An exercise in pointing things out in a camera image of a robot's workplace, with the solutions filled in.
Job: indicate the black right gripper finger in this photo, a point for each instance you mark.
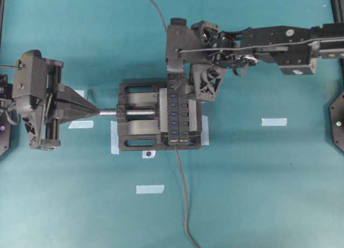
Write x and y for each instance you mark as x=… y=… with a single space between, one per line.
x=204 y=82
x=175 y=68

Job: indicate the black bench vise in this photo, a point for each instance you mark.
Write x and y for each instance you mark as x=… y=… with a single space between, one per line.
x=142 y=118

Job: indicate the black frame rail left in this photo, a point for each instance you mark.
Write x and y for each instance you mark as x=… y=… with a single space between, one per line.
x=2 y=5

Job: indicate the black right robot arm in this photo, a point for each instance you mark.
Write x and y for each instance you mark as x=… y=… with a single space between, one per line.
x=199 y=56

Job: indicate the black frame rail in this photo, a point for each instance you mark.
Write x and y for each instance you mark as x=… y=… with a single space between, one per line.
x=2 y=5
x=337 y=9

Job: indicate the blue tape strip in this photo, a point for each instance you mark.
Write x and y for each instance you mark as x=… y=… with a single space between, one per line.
x=274 y=122
x=149 y=189
x=81 y=124

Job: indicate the black multiport USB hub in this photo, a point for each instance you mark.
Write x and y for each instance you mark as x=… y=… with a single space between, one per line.
x=178 y=114

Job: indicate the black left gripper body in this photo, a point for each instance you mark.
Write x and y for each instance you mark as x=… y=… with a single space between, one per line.
x=34 y=87

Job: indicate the blue tape strip far right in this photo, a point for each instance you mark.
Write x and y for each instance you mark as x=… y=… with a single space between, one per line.
x=274 y=122

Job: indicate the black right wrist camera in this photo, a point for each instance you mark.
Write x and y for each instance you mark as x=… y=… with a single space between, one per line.
x=179 y=38

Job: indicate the tape patch with black dot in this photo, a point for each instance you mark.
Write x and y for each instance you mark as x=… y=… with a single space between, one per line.
x=148 y=154

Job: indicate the blue tape strip left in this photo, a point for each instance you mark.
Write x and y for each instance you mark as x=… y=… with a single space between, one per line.
x=81 y=124

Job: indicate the blue tape left of vise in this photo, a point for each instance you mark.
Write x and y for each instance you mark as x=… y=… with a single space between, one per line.
x=114 y=138

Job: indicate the blue tape right of vise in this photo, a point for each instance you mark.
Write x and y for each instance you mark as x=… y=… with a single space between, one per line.
x=205 y=131

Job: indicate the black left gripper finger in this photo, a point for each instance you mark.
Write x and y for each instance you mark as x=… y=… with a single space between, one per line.
x=70 y=97
x=66 y=112

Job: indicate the blue tape strip bottom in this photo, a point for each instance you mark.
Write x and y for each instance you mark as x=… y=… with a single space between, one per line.
x=149 y=189

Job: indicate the black frame rail right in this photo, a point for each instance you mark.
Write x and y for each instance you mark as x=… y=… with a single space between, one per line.
x=337 y=9

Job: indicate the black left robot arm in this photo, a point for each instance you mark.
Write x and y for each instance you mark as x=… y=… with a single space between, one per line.
x=9 y=116

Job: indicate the silver vise crank handle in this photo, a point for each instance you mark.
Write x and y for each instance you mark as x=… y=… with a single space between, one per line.
x=102 y=112

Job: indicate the blue tape of vise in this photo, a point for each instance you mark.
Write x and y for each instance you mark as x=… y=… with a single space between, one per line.
x=205 y=131
x=114 y=138

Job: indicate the blue tape near crank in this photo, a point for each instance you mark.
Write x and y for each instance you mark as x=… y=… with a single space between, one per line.
x=80 y=92

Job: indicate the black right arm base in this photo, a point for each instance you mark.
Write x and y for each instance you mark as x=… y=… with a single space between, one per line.
x=336 y=121

